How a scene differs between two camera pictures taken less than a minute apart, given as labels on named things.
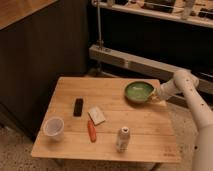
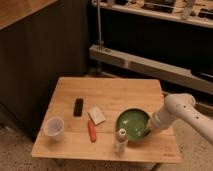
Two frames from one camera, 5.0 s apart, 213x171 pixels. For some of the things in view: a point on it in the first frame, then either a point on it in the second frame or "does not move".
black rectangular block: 78,107 does not move
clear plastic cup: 53,128 does not move
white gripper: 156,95 -> 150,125
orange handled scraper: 97,118 does not move
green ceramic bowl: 138,91 -> 133,120
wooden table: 107,119 does not move
